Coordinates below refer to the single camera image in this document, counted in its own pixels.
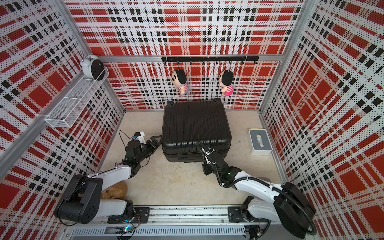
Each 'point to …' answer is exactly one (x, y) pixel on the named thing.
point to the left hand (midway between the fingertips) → (164, 139)
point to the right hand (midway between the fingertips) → (205, 161)
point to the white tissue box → (260, 142)
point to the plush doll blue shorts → (179, 79)
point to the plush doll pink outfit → (226, 80)
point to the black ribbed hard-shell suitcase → (185, 124)
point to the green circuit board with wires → (128, 229)
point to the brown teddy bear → (118, 191)
